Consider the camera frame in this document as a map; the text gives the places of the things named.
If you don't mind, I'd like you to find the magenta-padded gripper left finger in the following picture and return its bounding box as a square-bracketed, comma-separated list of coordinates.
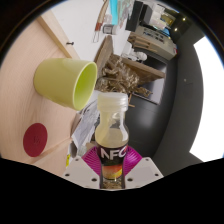
[62, 145, 103, 190]

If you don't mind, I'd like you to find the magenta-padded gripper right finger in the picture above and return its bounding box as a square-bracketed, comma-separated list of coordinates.
[123, 145, 164, 190]

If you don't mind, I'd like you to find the clear juice bottle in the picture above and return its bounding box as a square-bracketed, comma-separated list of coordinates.
[94, 92, 130, 184]

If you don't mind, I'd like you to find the folded newspaper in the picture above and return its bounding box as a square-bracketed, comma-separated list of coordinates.
[70, 101, 101, 158]

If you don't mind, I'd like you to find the flat round red coaster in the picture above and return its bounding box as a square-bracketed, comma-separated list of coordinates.
[22, 122, 49, 158]

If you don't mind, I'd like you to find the yellow-green mug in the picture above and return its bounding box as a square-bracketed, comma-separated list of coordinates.
[33, 57, 99, 112]

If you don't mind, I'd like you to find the long white ceiling light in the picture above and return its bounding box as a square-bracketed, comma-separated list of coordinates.
[189, 35, 224, 163]

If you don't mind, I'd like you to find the brown wooden carved sculpture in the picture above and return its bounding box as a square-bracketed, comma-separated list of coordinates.
[94, 34, 167, 108]

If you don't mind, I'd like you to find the beige wooden drawing board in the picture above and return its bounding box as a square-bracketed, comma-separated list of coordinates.
[0, 13, 98, 168]

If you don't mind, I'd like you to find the small paint jar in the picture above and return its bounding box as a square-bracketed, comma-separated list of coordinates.
[102, 23, 118, 36]

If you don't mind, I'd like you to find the black flat box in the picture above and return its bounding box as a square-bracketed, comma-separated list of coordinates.
[125, 0, 144, 33]
[138, 3, 155, 28]

